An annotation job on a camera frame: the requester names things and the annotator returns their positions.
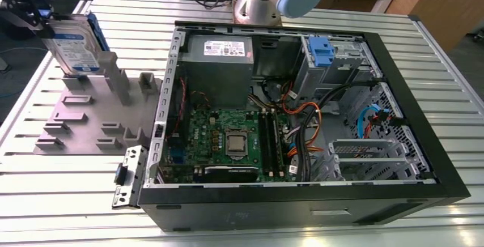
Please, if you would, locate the green motherboard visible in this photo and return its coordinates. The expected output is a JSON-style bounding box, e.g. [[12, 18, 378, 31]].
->
[[156, 108, 300, 184]]

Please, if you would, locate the blue drive latch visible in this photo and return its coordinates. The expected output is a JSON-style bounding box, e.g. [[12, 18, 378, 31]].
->
[[308, 36, 336, 68]]

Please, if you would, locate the black graphics card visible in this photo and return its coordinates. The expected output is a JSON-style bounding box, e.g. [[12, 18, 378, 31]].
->
[[192, 165, 261, 184]]

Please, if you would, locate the CPU socket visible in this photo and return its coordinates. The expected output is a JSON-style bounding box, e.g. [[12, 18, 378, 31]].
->
[[222, 127, 250, 161]]

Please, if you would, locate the black RAM slot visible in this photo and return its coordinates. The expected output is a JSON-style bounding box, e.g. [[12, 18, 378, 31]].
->
[[260, 110, 276, 177], [272, 112, 288, 177]]

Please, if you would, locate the brown wooden cabinet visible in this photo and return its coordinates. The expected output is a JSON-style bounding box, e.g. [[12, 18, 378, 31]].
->
[[386, 0, 484, 51]]

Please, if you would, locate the hard disk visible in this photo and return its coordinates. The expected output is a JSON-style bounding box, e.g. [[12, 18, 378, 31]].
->
[[37, 8, 110, 76]]

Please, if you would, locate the grey power supply unit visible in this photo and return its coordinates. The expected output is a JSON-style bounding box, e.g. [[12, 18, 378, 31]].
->
[[177, 34, 254, 110]]

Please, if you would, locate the black red power wire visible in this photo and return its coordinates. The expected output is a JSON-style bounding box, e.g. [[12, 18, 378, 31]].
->
[[368, 113, 404, 126]]

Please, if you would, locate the grey parts rack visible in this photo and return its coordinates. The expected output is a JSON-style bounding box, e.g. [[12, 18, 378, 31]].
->
[[33, 53, 164, 157]]

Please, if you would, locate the black office chair base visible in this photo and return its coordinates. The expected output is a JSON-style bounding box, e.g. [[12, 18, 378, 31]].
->
[[466, 25, 484, 44]]

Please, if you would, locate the black PC case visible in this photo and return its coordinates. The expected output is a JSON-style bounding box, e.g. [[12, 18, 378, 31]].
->
[[136, 20, 472, 232]]

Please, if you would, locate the metal slot bracket cover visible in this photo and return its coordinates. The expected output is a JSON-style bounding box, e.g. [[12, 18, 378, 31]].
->
[[112, 144, 148, 210]]

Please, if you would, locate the blue data wire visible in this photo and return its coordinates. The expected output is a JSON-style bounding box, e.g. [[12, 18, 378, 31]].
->
[[357, 102, 390, 140]]

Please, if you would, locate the thin red wire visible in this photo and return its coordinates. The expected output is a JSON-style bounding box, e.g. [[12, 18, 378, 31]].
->
[[178, 75, 189, 134]]

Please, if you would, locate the metal drive cage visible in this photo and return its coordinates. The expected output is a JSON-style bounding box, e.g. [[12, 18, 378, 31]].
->
[[293, 34, 382, 100]]

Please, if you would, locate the orange wire bundle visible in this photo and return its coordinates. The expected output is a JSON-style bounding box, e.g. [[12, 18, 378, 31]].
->
[[282, 102, 324, 160]]

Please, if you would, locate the thick black cable bundle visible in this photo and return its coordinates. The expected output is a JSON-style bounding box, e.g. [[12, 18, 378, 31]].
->
[[294, 81, 378, 181]]

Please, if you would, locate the silver CPU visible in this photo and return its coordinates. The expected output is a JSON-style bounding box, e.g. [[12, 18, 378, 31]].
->
[[228, 136, 246, 153]]

